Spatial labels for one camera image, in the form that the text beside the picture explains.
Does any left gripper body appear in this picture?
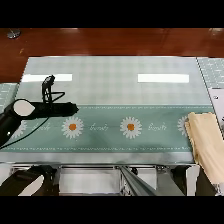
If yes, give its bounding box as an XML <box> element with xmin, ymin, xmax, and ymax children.
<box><xmin>55</xmin><ymin>101</ymin><xmax>80</xmax><ymax>117</ymax></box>

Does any cream garment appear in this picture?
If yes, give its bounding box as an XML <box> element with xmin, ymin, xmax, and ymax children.
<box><xmin>184</xmin><ymin>111</ymin><xmax>224</xmax><ymax>186</ymax></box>

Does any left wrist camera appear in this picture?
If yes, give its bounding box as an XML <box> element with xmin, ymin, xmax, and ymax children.
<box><xmin>41</xmin><ymin>74</ymin><xmax>66</xmax><ymax>105</ymax></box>

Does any black cable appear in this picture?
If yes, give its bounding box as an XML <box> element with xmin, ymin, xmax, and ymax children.
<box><xmin>0</xmin><ymin>115</ymin><xmax>52</xmax><ymax>150</ymax></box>

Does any silver frame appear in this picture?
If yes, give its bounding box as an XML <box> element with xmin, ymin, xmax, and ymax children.
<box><xmin>0</xmin><ymin>161</ymin><xmax>224</xmax><ymax>197</ymax></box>

